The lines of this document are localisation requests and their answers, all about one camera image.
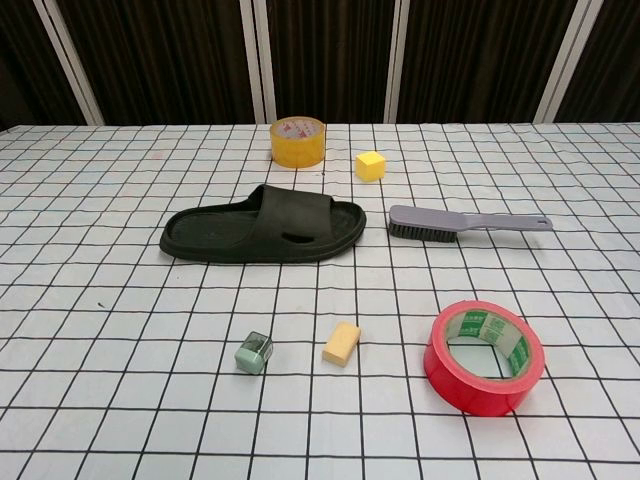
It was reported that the grey brush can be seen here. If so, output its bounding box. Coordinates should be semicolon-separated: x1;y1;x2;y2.
388;204;554;244

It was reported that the black rubber slipper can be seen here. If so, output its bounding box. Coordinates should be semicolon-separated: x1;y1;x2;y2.
159;183;368;265

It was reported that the yellow foam cube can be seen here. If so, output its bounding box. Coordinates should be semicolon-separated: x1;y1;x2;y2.
355;149;388;183

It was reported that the yellow packing tape roll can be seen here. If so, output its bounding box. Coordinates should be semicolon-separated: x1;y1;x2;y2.
269;115;327;170

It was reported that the tan sponge block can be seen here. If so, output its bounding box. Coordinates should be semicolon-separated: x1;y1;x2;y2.
321;321;362;369

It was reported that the small green box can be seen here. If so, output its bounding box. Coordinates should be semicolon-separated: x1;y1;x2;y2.
234;329;275;375

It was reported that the red tape roll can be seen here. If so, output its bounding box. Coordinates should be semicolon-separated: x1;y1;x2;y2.
423;300;546;418

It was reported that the white black checked tablecloth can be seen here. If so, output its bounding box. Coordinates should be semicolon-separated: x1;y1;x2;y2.
0;121;640;480

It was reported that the white partition post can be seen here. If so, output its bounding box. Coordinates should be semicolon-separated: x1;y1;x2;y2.
530;0;594;124
238;0;279;125
382;0;419;124
34;0;105;126

